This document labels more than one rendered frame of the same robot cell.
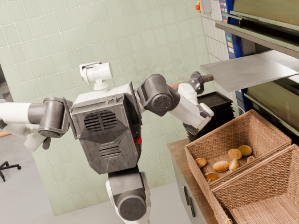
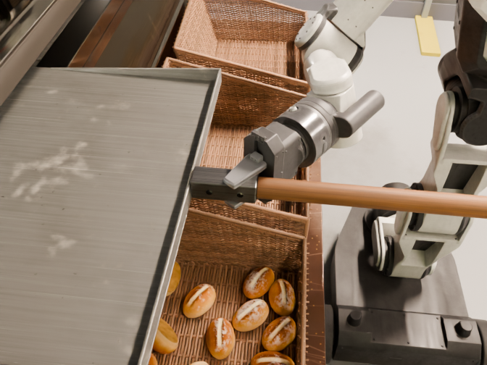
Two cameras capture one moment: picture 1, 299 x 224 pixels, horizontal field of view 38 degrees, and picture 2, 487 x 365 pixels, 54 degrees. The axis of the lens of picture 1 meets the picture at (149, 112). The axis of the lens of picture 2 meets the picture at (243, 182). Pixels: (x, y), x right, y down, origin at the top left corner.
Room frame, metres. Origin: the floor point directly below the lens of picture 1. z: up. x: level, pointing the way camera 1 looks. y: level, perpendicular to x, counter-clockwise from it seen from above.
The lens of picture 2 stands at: (2.73, -0.23, 1.66)
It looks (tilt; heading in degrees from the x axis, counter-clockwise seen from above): 45 degrees down; 190
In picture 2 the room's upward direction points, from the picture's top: straight up
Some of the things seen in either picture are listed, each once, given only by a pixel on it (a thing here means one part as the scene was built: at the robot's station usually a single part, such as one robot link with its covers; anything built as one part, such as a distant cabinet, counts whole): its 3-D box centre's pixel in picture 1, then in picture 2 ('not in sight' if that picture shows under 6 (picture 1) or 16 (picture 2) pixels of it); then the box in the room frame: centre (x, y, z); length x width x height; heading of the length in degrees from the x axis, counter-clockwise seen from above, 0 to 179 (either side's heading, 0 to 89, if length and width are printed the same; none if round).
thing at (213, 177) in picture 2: (204, 78); (225, 184); (2.28, -0.33, 1.20); 0.09 x 0.04 x 0.03; 93
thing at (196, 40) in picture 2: not in sight; (248, 45); (1.06, -0.49, 0.72); 0.56 x 0.49 x 0.28; 6
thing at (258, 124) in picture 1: (234, 154); (193, 332); (2.27, -0.41, 0.72); 0.56 x 0.49 x 0.28; 4
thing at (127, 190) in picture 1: (127, 186); (475, 84); (1.66, 0.16, 1.00); 0.28 x 0.13 x 0.18; 3
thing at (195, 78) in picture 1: (194, 86); (282, 148); (2.19, -0.26, 1.20); 0.12 x 0.10 x 0.13; 148
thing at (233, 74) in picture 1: (244, 69); (67, 172); (2.29, -0.55, 1.19); 0.55 x 0.36 x 0.03; 3
